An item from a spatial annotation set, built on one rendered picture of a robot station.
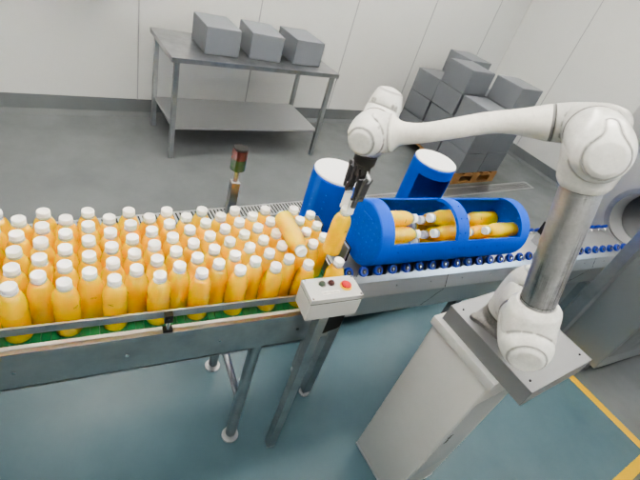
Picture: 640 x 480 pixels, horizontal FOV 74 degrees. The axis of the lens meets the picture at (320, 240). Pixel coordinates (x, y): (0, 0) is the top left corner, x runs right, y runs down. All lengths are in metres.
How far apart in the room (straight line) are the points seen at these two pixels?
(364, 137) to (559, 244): 0.58
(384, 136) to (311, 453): 1.67
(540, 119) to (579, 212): 0.27
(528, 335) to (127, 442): 1.75
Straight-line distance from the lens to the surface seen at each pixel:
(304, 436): 2.40
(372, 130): 1.16
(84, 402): 2.43
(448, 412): 1.86
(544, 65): 7.20
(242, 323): 1.55
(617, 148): 1.12
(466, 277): 2.24
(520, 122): 1.32
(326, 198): 2.24
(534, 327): 1.39
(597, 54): 6.88
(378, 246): 1.70
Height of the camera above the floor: 2.07
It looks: 36 degrees down
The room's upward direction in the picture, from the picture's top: 19 degrees clockwise
